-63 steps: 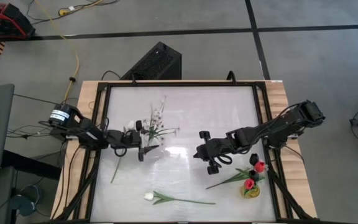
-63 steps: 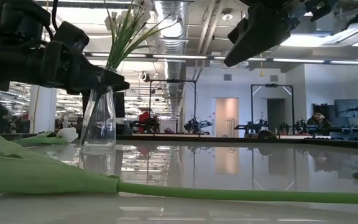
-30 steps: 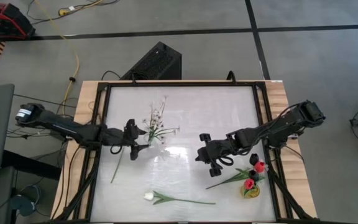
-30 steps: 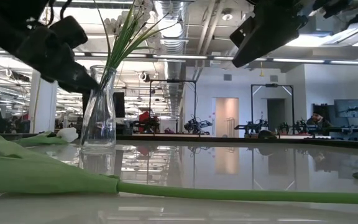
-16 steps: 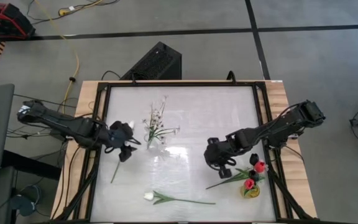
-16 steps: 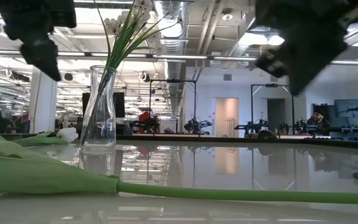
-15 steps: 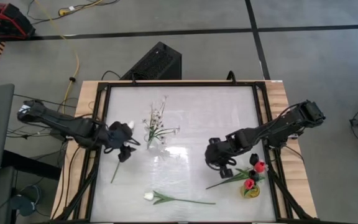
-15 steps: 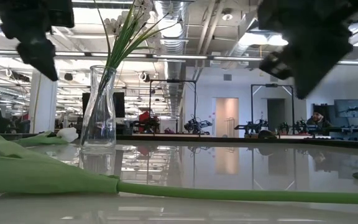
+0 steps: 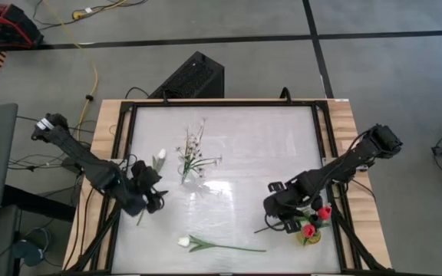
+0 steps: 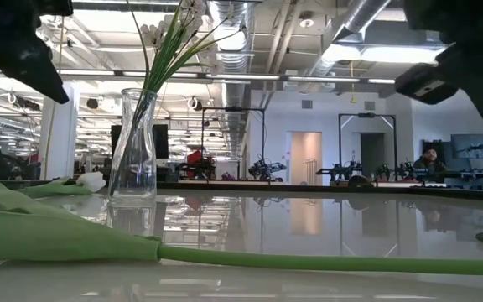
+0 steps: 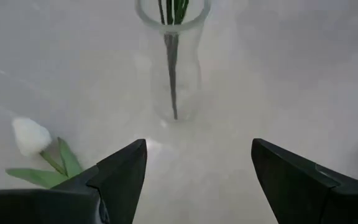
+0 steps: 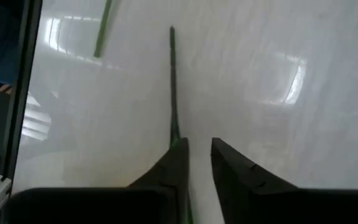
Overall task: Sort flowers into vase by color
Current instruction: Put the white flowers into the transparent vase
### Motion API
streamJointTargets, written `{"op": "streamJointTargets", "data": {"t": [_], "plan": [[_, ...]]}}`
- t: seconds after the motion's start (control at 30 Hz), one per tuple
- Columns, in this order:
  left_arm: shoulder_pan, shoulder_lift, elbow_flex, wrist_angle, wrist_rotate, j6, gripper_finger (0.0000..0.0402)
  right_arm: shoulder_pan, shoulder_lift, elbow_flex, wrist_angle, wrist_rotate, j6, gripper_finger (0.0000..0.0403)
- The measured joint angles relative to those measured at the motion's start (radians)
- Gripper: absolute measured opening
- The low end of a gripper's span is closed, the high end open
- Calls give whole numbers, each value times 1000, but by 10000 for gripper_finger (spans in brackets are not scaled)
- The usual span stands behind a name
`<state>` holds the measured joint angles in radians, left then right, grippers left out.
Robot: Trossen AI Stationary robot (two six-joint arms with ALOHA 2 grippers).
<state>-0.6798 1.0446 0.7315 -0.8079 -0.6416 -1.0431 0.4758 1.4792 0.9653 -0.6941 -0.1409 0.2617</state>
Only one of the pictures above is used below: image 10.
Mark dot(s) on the ceiling light strip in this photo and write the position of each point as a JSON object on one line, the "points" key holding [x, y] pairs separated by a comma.
{"points": [[241, 76]]}

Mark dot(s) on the grey wall vent grille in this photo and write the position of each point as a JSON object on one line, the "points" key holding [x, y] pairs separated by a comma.
{"points": [[369, 105], [307, 104]]}

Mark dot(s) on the silver ventilation duct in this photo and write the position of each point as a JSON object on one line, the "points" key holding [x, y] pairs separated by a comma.
{"points": [[363, 12], [237, 63]]}

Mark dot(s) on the white blossom spray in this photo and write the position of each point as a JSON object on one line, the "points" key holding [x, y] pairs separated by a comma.
{"points": [[164, 63]]}

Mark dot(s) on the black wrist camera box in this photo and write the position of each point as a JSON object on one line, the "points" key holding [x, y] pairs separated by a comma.
{"points": [[426, 86]]}

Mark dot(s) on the black monitor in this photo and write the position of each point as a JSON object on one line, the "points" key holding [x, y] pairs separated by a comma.
{"points": [[162, 140]]}

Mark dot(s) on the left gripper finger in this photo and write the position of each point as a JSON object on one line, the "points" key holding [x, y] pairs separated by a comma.
{"points": [[32, 67]]}

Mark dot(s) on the bright ceiling light panel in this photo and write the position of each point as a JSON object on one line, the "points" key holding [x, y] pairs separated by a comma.
{"points": [[384, 54]]}

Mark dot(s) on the red tool cart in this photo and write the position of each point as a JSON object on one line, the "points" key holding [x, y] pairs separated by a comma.
{"points": [[195, 159]]}

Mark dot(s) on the green tulip stems and leaves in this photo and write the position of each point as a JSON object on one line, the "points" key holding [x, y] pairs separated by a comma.
{"points": [[455, 194]]}

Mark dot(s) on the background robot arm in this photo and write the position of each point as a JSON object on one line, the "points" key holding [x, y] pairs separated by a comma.
{"points": [[266, 170], [392, 172], [340, 171]]}

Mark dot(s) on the clear glass vase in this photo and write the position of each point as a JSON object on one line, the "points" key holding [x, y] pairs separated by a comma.
{"points": [[132, 168]]}

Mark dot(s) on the large green foreground stem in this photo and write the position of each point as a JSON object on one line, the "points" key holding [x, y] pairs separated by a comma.
{"points": [[57, 239]]}

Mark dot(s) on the white pillar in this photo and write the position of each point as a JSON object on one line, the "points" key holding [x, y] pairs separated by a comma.
{"points": [[63, 138]]}

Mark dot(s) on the black gantry frame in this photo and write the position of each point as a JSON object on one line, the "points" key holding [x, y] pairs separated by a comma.
{"points": [[367, 114], [233, 109]]}

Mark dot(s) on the black equipment rack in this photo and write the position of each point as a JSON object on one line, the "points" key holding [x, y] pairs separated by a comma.
{"points": [[482, 165]]}

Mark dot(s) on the beige door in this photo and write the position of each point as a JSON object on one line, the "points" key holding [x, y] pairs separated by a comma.
{"points": [[306, 155]]}

